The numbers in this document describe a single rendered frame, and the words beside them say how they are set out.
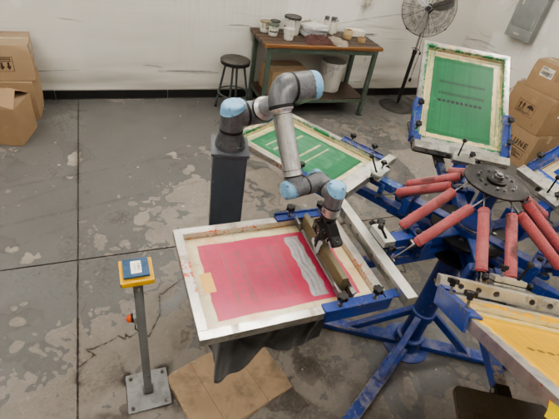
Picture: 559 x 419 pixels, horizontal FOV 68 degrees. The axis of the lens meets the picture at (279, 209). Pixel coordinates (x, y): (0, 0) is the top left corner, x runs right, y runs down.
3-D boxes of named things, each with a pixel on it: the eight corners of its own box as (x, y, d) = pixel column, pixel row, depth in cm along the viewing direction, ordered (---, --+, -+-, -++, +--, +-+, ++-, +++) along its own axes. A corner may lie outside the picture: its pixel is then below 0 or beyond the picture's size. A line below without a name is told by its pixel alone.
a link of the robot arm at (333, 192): (338, 175, 168) (352, 187, 163) (333, 197, 175) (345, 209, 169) (323, 179, 164) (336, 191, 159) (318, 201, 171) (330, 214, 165)
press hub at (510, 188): (396, 377, 255) (499, 204, 172) (365, 324, 282) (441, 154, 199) (447, 362, 268) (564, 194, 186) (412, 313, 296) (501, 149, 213)
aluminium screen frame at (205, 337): (199, 347, 145) (200, 341, 143) (172, 236, 186) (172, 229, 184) (388, 304, 173) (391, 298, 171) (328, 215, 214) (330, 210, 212)
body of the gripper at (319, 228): (326, 227, 185) (332, 205, 177) (334, 239, 179) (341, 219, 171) (311, 229, 182) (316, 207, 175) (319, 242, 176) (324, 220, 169)
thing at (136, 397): (128, 415, 215) (108, 294, 156) (125, 377, 230) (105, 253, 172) (171, 403, 223) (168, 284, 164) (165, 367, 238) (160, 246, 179)
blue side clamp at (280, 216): (275, 230, 201) (277, 219, 197) (272, 224, 205) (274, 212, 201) (330, 223, 212) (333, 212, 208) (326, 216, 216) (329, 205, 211)
